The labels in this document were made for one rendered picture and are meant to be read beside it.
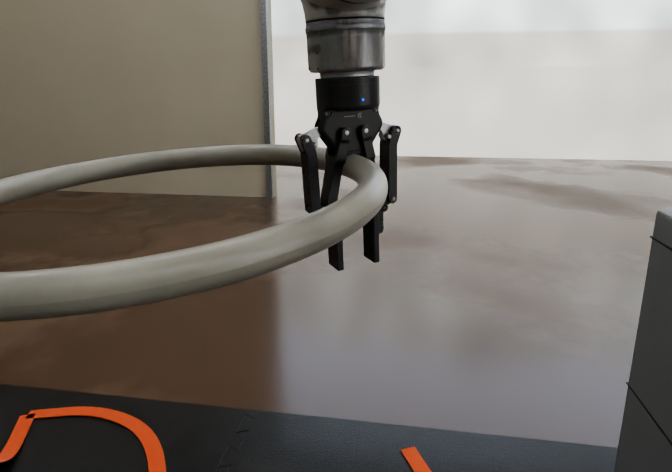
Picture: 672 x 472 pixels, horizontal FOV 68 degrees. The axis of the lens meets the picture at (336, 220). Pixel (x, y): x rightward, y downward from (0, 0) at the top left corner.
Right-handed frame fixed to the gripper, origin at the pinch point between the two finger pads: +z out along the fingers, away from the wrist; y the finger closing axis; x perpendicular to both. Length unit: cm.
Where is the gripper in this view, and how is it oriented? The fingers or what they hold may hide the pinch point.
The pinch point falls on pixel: (353, 239)
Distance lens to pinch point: 64.1
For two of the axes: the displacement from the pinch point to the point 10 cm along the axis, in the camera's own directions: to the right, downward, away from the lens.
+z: 0.5, 9.5, 2.9
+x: 4.2, 2.5, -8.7
